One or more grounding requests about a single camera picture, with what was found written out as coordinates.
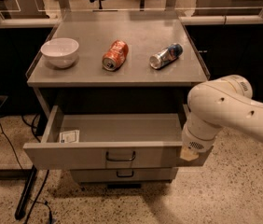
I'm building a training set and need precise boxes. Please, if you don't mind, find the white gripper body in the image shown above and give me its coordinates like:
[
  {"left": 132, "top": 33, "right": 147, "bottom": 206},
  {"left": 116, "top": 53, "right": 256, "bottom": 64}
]
[{"left": 182, "top": 112, "right": 222, "bottom": 153}]

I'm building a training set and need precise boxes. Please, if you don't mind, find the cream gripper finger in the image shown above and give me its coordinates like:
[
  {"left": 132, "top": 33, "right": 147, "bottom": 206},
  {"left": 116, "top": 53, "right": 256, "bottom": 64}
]
[{"left": 180, "top": 147, "right": 199, "bottom": 161}]

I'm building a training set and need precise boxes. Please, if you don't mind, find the grey top drawer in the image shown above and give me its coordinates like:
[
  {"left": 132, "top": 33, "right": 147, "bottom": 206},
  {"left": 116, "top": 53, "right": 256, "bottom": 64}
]
[{"left": 23, "top": 105, "right": 209, "bottom": 170}]

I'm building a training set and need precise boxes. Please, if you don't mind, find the grey drawer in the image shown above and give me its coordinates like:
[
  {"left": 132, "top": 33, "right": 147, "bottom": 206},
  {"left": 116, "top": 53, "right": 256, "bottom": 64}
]
[
  {"left": 71, "top": 168, "right": 178, "bottom": 183},
  {"left": 23, "top": 105, "right": 209, "bottom": 170}
]

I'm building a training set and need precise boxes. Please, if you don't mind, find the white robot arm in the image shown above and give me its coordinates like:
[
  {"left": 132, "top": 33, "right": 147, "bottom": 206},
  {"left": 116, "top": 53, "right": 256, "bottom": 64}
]
[{"left": 180, "top": 75, "right": 263, "bottom": 161}]

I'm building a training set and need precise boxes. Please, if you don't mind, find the grey bottom drawer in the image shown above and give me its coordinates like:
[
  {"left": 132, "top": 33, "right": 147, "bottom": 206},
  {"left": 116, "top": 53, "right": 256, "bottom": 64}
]
[{"left": 71, "top": 168, "right": 178, "bottom": 183}]

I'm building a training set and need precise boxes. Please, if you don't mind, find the grey metal drawer cabinet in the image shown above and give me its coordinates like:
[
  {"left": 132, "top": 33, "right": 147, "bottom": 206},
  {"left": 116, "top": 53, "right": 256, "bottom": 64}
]
[{"left": 25, "top": 10, "right": 211, "bottom": 189}]

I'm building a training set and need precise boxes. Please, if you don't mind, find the blue silver soda can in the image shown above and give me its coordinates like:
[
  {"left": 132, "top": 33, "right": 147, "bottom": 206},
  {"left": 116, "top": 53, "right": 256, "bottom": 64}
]
[{"left": 149, "top": 43, "right": 183, "bottom": 70}]

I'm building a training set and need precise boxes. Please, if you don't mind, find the orange soda can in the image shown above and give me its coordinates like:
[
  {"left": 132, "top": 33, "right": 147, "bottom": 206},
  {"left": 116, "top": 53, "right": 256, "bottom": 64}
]
[{"left": 103, "top": 40, "right": 129, "bottom": 71}]

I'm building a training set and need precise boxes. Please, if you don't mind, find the white ceramic bowl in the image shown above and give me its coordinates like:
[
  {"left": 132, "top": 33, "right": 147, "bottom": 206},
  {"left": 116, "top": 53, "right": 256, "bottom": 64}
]
[{"left": 40, "top": 37, "right": 79, "bottom": 68}]

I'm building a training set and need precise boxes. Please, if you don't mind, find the black table leg base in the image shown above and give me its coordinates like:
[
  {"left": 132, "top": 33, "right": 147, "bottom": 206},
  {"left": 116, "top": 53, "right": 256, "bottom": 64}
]
[{"left": 14, "top": 166, "right": 37, "bottom": 220}]

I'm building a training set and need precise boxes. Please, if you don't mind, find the white horizontal rail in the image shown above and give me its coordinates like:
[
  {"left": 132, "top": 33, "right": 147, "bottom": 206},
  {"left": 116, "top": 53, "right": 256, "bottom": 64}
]
[{"left": 0, "top": 15, "right": 263, "bottom": 29}]

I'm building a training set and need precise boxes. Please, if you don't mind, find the black floor cable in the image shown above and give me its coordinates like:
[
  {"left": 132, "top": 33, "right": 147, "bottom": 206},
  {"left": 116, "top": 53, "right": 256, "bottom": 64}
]
[{"left": 0, "top": 105, "right": 55, "bottom": 224}]

